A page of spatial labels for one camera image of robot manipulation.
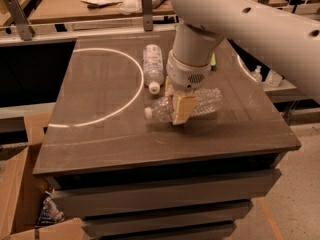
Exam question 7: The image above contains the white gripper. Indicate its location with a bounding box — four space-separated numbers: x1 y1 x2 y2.
165 51 211 125

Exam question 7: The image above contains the clear red-label water bottle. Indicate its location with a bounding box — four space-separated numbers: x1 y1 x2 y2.
144 88 223 125

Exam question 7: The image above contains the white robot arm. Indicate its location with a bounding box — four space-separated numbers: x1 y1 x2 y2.
167 0 320 103

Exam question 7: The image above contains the white-label water bottle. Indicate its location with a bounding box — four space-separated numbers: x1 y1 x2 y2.
143 44 164 94

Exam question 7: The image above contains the left small sanitizer bottle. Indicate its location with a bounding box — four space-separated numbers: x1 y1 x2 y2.
251 65 262 83

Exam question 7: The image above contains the small sanitizer bottle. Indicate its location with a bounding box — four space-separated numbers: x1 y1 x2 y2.
251 65 262 83
265 69 282 87

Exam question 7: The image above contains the right small sanitizer bottle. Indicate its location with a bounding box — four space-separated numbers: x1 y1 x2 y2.
265 69 282 87

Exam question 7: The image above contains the green chip bag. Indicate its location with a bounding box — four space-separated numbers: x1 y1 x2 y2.
210 52 216 67

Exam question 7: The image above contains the grey drawer cabinet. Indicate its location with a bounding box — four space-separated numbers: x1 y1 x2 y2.
34 31 300 240

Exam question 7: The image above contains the wooden background desk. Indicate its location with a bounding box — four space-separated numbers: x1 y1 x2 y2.
27 0 290 25

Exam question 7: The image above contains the blue snack bag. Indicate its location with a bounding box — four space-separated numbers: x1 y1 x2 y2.
36 191 65 226

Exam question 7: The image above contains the cardboard box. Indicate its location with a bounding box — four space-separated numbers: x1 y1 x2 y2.
0 112 90 240

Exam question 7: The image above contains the middle metal bracket post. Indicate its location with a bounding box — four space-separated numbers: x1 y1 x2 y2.
141 0 153 31

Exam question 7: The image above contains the left metal bracket post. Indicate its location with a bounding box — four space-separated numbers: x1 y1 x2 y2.
3 0 34 41

